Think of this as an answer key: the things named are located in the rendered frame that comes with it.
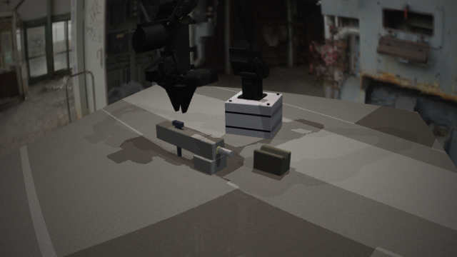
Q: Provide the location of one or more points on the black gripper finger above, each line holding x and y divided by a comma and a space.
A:
172, 93
185, 95

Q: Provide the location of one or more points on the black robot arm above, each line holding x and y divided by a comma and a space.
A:
245, 56

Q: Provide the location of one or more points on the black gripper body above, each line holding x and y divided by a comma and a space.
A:
195, 78

